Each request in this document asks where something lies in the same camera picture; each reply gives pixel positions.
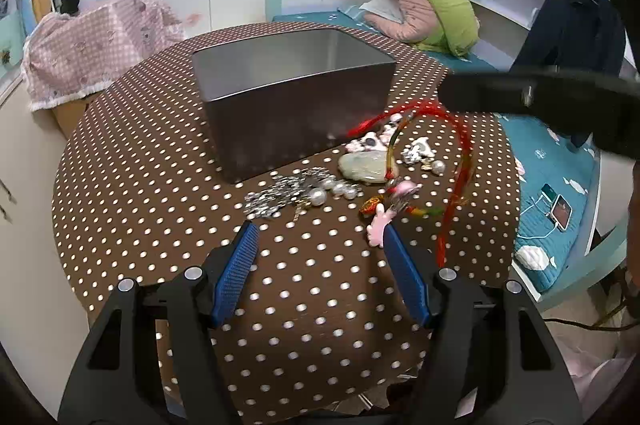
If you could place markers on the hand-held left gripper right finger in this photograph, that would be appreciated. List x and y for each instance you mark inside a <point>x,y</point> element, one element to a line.
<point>407,275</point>

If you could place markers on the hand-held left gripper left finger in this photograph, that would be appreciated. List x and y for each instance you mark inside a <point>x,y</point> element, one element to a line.
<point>235,275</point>

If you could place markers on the pink bunny hair clip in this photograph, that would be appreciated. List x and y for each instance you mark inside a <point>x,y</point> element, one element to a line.
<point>377,227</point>

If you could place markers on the red gold charm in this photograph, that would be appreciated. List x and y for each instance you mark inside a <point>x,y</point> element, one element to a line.
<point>372,206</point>

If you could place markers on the pink bead charm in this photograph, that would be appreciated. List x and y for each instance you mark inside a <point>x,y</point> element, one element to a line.
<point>404,190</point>

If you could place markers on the silver white pearl brooch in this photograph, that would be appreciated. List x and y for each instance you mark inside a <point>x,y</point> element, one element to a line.
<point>417,151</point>

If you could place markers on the pink white plush hair clip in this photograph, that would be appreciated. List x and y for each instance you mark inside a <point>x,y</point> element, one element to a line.
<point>370,141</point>

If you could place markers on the grey metal tin box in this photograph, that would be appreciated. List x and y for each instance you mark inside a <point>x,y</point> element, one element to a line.
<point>280,125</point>

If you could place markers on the dark navy hanging jacket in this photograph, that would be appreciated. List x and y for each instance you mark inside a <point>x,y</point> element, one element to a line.
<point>570,25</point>

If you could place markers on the pink green quilt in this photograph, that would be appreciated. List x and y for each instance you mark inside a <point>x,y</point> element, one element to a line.
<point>430,10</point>

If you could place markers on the smartphone with pink screen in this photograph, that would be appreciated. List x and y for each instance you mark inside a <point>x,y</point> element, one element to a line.
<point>561,211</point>

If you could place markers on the white pillow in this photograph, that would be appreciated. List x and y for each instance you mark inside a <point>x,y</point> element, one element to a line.
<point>380,7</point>

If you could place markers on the white low cabinet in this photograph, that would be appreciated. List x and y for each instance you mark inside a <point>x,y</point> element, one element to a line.
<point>30,205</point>

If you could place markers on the brown cardboard box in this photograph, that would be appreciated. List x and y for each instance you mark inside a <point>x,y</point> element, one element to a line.
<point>70,117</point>

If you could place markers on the pink checked cloth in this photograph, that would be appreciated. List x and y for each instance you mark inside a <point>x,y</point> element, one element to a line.
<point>100,40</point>

